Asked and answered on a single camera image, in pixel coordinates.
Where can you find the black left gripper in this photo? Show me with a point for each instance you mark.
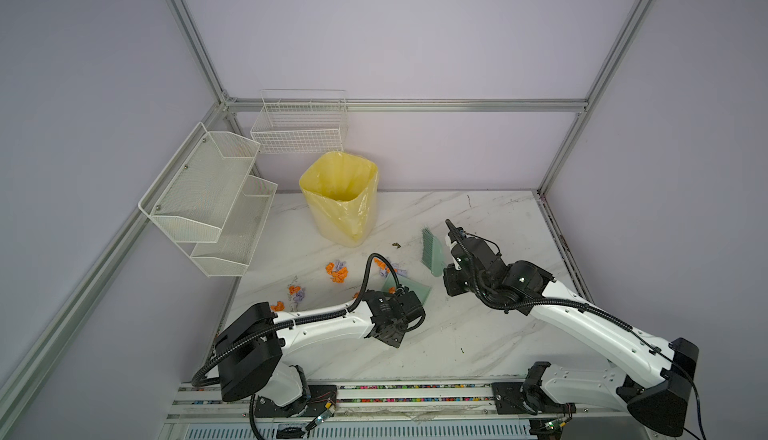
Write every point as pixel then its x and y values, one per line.
pixel 396 340

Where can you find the green hand brush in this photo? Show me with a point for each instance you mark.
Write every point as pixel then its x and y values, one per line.
pixel 432 253

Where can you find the green plastic dustpan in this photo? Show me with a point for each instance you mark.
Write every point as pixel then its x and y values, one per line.
pixel 421 290

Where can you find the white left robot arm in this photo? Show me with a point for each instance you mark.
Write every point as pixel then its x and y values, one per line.
pixel 256 347

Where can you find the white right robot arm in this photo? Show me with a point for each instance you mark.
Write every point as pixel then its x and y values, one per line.
pixel 649 377

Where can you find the yellow lined trash bin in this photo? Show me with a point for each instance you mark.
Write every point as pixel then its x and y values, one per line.
pixel 341 192

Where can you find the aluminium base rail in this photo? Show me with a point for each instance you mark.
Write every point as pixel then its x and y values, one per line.
pixel 451 409

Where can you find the white wire wall basket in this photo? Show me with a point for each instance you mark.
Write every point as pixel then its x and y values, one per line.
pixel 301 121

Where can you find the white mesh wall shelf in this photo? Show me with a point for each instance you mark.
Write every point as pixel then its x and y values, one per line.
pixel 210 203

